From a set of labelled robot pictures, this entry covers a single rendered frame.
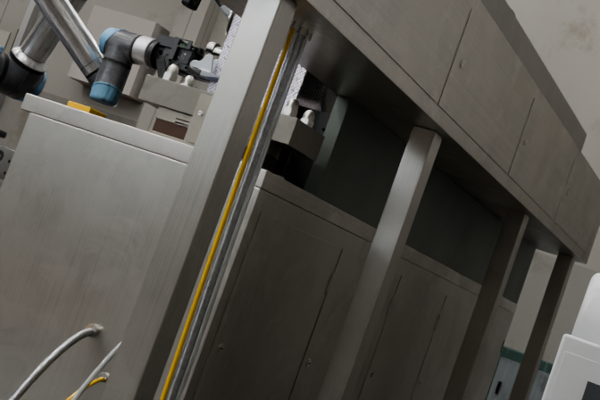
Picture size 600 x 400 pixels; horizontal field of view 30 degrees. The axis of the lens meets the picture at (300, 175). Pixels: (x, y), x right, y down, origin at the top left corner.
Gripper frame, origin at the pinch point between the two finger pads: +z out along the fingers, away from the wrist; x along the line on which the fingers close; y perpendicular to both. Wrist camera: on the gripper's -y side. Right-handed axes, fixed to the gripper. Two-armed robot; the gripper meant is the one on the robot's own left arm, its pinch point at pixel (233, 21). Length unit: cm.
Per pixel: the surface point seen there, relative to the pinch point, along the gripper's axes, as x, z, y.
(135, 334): -85, 88, -20
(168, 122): -26.8, 27.7, -18.4
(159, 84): -28.0, 19.0, -15.8
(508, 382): 567, 29, -77
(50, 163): -34, 23, -45
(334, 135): -6.5, 44.1, 9.3
